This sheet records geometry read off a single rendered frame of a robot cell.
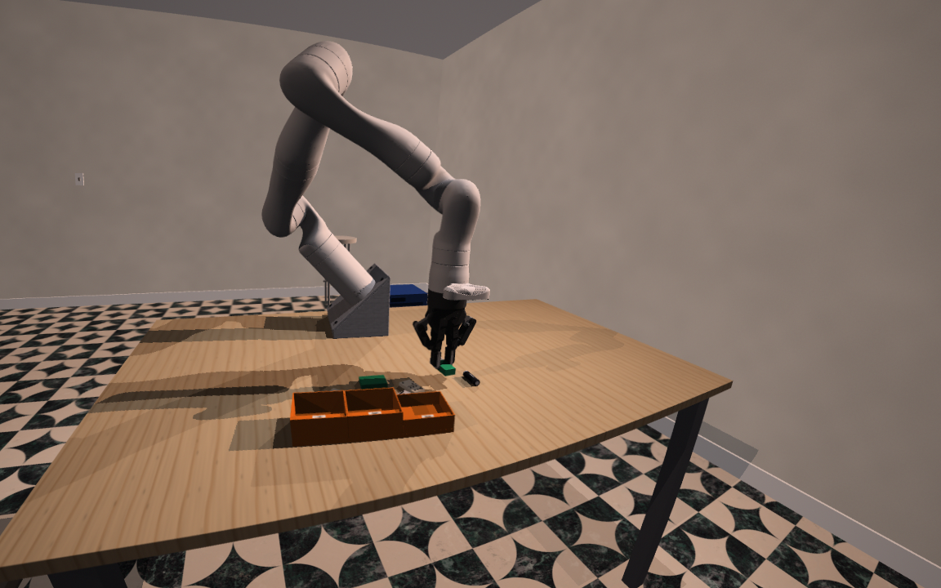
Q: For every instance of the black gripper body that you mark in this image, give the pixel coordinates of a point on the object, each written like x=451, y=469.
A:
x=436, y=306

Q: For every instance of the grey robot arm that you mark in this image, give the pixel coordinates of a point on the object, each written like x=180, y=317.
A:
x=311, y=82

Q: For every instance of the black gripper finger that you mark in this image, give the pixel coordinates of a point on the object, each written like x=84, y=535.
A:
x=435, y=343
x=458, y=337

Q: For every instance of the orange rack of three bins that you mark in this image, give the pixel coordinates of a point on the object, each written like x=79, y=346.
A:
x=360, y=423

